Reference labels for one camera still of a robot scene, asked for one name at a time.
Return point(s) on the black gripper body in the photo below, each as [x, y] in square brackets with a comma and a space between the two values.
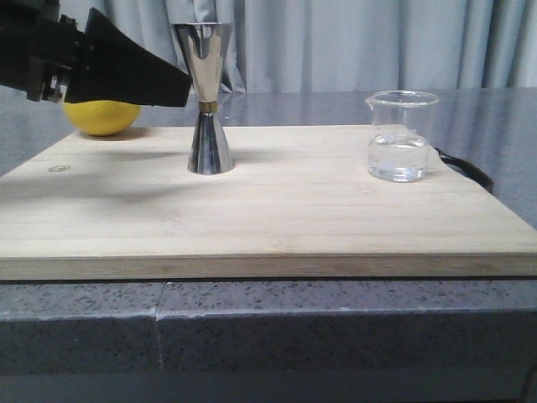
[42, 50]

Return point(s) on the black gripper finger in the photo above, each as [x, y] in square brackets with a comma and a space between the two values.
[113, 67]

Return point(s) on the silver double jigger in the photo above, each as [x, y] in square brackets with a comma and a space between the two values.
[204, 48]

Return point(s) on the clear glass beaker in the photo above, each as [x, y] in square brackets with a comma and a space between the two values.
[399, 148]

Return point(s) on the yellow lemon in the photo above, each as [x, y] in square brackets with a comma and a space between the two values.
[101, 118]

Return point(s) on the grey curtain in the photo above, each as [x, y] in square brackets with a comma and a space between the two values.
[345, 46]

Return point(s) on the light wooden cutting board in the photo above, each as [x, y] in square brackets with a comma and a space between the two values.
[298, 203]

